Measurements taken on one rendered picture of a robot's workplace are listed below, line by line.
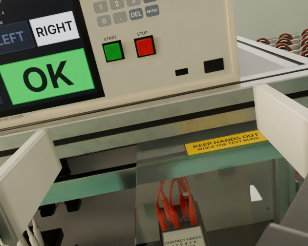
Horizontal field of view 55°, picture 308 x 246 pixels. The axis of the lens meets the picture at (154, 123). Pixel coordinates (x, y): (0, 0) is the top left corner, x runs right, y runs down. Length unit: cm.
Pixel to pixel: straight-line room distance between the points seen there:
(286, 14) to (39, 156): 723
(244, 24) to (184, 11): 666
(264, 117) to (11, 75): 31
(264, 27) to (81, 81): 687
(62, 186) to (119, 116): 12
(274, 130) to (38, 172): 13
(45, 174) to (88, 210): 44
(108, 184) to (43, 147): 21
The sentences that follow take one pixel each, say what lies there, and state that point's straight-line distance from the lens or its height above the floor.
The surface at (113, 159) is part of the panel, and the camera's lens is 55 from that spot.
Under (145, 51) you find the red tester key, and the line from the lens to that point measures 36.
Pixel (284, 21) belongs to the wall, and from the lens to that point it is 734.
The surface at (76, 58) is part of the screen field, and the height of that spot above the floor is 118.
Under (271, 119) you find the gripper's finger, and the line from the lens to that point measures 17.
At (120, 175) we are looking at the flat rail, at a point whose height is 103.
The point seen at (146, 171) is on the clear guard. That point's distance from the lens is 32.
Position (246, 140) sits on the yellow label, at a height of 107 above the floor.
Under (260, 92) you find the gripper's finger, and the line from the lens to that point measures 18.
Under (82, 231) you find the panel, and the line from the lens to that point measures 65.
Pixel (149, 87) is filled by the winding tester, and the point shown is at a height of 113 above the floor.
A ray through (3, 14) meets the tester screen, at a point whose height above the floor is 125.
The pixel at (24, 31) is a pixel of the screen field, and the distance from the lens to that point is 38.
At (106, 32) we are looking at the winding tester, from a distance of 36.
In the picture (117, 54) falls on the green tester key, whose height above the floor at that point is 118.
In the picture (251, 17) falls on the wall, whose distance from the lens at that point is 705.
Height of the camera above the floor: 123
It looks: 22 degrees down
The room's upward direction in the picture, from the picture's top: 12 degrees counter-clockwise
